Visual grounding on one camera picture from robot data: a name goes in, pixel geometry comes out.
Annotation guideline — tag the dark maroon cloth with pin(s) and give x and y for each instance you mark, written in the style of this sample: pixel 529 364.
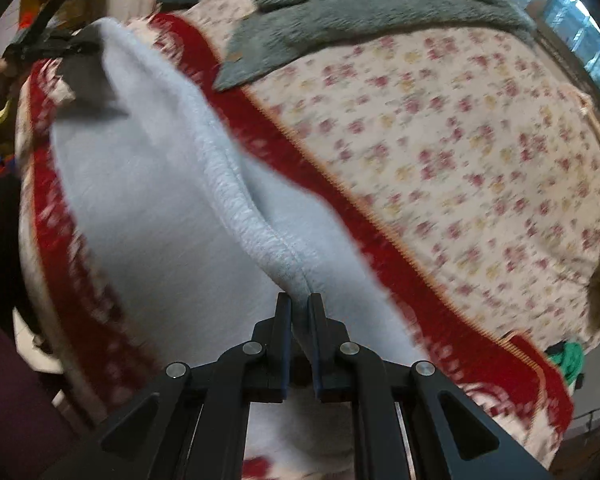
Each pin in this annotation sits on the dark maroon cloth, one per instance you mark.
pixel 15 410

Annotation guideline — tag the light grey fleece pants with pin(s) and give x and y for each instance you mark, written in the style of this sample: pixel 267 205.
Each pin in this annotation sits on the light grey fleece pants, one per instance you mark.
pixel 155 235

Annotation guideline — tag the green cloth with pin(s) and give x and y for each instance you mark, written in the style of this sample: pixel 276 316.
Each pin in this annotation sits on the green cloth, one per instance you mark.
pixel 567 360

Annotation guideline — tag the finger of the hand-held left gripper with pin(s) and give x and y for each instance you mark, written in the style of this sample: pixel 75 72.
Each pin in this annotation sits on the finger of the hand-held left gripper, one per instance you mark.
pixel 50 46

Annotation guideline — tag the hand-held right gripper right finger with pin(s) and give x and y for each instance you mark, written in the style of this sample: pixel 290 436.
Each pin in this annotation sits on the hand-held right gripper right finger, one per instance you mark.
pixel 316 345

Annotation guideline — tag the grey-green fleece garment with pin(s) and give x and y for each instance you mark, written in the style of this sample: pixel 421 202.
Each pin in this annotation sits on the grey-green fleece garment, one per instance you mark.
pixel 355 10

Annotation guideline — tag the floral print bedsheet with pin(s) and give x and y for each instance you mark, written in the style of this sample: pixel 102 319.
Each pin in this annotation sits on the floral print bedsheet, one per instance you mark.
pixel 430 135

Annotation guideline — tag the red floral plush blanket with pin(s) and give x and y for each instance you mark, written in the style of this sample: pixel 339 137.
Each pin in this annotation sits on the red floral plush blanket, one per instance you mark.
pixel 430 320

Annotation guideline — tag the window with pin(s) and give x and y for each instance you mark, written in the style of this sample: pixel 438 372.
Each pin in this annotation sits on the window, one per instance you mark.
pixel 570 15

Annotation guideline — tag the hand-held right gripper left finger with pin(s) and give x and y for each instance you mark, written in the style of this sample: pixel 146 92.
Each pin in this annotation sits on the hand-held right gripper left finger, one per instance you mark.
pixel 285 345

